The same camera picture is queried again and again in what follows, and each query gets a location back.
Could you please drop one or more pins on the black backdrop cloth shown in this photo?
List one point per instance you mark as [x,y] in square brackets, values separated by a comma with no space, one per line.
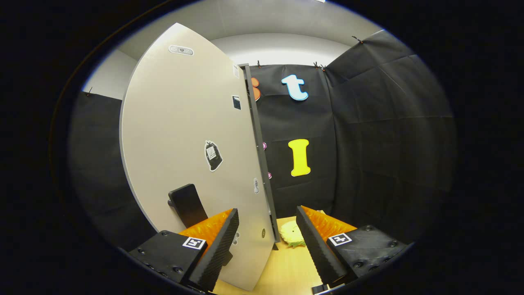
[376,135]

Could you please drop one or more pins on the yellow plush toy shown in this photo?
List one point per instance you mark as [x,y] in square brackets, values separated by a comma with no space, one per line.
[291,233]

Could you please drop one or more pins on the grey shoe cabinet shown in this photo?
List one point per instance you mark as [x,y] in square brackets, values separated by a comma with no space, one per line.
[257,135]

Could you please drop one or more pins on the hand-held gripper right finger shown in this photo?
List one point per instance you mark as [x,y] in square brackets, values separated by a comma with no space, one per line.
[319,250]

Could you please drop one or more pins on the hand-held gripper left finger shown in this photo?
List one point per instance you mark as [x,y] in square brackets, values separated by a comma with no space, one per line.
[217,254]

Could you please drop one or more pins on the beige shoe cabinet door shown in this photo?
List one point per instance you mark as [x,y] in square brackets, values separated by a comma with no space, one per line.
[176,123]

